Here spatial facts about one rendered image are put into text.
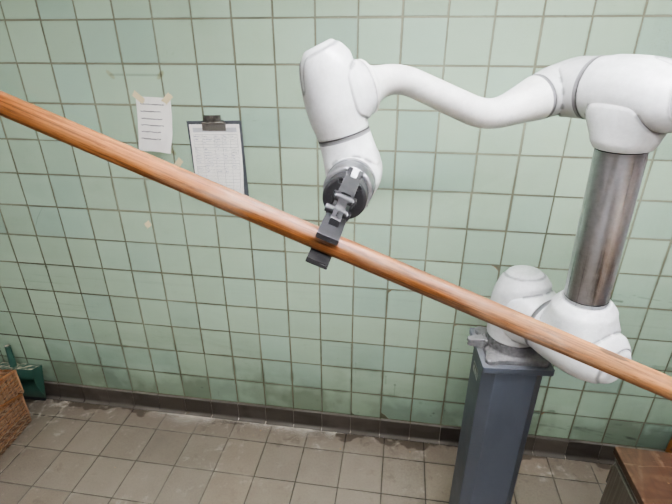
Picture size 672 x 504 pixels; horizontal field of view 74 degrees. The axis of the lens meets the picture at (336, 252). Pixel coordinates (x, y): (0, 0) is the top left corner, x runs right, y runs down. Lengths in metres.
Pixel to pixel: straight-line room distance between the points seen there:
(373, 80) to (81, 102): 1.55
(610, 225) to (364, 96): 0.61
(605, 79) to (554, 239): 1.01
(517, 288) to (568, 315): 0.18
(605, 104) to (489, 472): 1.20
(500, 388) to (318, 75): 1.06
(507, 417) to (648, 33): 1.32
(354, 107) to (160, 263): 1.61
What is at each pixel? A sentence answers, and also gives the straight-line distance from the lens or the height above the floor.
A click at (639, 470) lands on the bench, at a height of 0.58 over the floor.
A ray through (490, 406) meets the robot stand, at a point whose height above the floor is 0.84.
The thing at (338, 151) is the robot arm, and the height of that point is 1.68.
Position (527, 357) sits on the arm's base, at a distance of 1.46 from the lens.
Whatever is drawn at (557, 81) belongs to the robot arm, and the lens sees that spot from 1.13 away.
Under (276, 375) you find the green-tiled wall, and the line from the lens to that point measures 2.40.
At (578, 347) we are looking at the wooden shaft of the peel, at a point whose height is 1.50.
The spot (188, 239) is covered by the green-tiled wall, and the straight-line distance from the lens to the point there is 2.14.
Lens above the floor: 1.86
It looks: 25 degrees down
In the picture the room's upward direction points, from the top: straight up
